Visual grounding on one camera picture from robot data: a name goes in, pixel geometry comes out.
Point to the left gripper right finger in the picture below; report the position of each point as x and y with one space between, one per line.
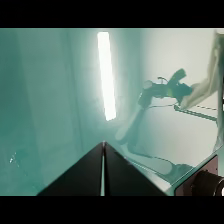
126 178

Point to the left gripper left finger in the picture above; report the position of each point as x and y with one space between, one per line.
83 176

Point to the cream shirt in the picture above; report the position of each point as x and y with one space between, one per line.
218 53

